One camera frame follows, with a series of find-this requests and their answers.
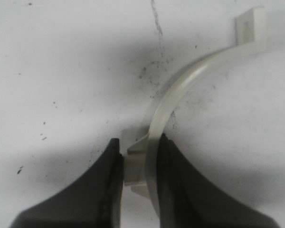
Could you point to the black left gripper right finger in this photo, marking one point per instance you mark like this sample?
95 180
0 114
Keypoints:
189 200

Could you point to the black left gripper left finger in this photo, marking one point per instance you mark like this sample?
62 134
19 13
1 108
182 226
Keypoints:
92 201

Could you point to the white half pipe clamp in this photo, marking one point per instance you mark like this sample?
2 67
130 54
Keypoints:
140 162

